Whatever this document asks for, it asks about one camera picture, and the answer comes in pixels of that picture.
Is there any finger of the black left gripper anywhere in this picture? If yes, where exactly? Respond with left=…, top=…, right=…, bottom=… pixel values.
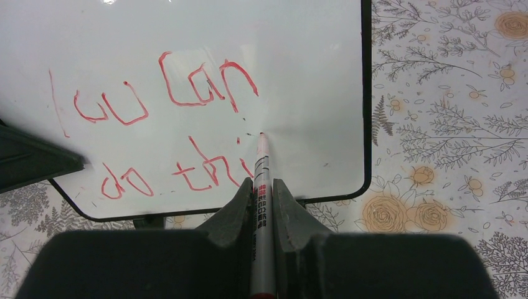
left=1, top=122, right=85, bottom=193

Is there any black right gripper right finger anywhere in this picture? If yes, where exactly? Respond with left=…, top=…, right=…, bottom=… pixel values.
left=273, top=179, right=497, bottom=298

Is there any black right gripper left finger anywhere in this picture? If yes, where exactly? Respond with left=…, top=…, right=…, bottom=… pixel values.
left=16, top=179, right=253, bottom=298

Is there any small black-framed whiteboard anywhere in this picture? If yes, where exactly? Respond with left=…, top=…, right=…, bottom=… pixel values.
left=1, top=1, right=372, bottom=221

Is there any floral patterned table mat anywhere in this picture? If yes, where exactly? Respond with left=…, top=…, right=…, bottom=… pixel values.
left=1, top=1, right=527, bottom=298

